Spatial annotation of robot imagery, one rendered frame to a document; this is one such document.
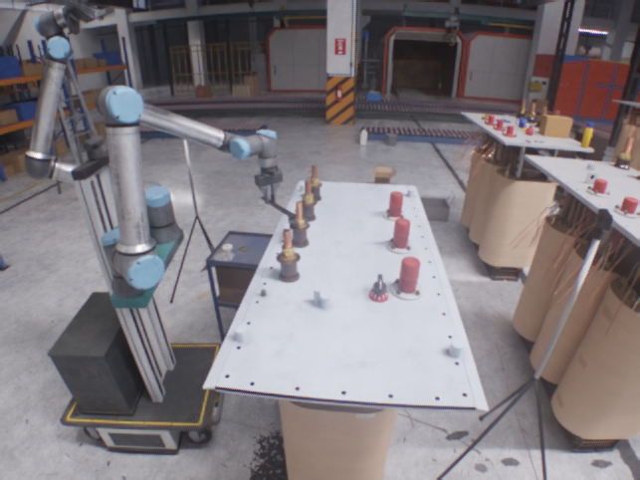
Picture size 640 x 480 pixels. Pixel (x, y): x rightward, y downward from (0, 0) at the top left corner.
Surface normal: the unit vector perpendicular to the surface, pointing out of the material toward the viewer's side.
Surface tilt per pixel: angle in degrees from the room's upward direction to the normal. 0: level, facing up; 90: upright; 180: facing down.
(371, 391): 0
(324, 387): 0
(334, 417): 90
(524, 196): 90
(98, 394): 90
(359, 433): 90
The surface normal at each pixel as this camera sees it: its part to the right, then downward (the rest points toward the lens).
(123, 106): 0.75, 0.20
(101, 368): 0.06, 0.48
